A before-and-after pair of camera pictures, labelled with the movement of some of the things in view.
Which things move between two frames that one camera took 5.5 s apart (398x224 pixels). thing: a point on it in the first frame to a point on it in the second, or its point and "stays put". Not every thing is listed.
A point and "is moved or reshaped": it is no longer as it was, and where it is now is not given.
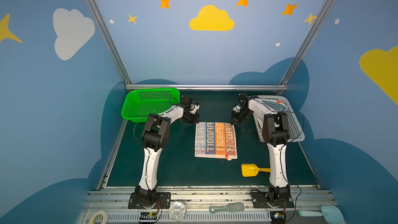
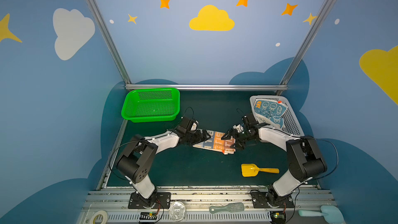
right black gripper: x=238 y=117 to x=239 y=135
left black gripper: x=191 y=116 to x=197 y=135
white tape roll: x=105 y=217 stays put
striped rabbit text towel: x=215 y=140 is moved or reshaped
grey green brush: x=228 y=207 stays put
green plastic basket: x=139 y=103 stays put
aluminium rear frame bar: x=243 y=87 stays put
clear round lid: x=177 y=211 stays put
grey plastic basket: x=295 y=131 stays put
